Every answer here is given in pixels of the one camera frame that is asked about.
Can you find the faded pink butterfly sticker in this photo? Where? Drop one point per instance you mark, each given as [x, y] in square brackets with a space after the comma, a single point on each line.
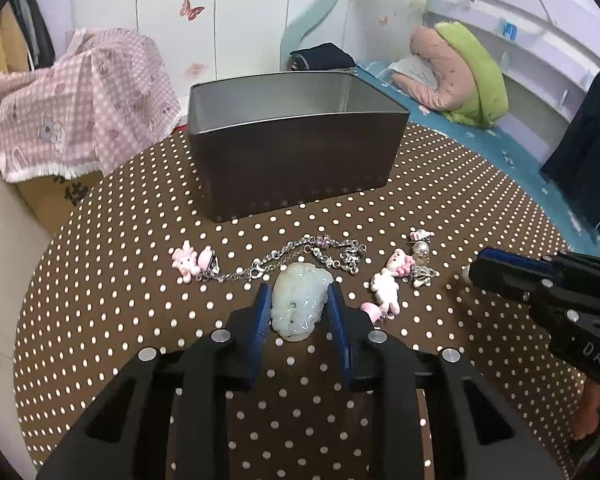
[195, 68]

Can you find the cardboard box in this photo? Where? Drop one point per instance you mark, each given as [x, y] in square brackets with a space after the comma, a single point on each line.
[50, 192]

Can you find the pale green jade pendant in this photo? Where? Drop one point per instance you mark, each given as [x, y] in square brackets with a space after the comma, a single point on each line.
[300, 300]

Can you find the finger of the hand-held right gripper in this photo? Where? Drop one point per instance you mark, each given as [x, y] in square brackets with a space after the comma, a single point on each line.
[587, 267]
[505, 272]

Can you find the silver bow charm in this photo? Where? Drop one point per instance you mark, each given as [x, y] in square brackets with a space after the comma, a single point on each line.
[424, 274]

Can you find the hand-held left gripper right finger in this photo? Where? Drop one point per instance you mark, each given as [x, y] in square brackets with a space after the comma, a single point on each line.
[338, 322]

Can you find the yellow hanging coat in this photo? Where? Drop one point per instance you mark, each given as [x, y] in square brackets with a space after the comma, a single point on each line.
[1, 42]

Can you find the dark hanging garment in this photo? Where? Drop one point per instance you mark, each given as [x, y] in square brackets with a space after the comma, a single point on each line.
[590, 150]

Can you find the pink white doll charm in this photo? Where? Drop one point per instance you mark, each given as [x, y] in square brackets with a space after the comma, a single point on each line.
[387, 285]

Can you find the purple bed wall shelf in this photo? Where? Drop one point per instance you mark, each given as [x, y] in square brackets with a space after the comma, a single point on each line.
[545, 55]

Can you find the small blue box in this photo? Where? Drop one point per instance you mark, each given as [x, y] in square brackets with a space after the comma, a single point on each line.
[509, 29]

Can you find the folded dark clothes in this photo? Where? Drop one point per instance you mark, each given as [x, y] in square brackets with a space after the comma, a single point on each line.
[322, 55]

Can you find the green blanket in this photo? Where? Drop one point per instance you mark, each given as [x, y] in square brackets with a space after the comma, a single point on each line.
[480, 75]

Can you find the white pillow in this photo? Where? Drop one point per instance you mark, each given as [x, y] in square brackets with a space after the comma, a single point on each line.
[415, 72]

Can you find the silver pink ear clip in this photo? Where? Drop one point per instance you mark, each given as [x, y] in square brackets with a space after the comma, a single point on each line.
[207, 260]

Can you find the pearl drop earring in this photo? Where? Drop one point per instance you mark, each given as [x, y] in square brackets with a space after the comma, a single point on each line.
[420, 247]

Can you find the small pink heart charm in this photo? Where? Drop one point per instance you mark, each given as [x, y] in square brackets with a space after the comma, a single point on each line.
[371, 310]

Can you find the pink bunny charm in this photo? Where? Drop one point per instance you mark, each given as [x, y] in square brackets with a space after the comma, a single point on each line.
[185, 260]

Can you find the grey metal tin box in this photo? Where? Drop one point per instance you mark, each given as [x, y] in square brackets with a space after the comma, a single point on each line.
[290, 170]

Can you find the blue patterned bed sheet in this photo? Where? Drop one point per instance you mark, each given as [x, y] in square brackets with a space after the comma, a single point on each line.
[505, 160]

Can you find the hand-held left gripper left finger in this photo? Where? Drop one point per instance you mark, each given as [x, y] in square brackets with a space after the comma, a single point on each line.
[260, 322]

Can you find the person's right hand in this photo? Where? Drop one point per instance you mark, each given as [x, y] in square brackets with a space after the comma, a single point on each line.
[587, 410]

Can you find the pink checkered cloth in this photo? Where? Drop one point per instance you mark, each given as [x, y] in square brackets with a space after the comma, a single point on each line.
[80, 100]

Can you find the black hanging jacket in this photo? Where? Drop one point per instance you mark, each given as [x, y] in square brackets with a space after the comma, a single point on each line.
[40, 30]

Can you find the white wardrobe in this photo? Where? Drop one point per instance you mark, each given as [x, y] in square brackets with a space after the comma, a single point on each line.
[230, 10]

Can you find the pink long pillow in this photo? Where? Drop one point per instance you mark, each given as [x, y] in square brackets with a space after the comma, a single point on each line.
[442, 77]

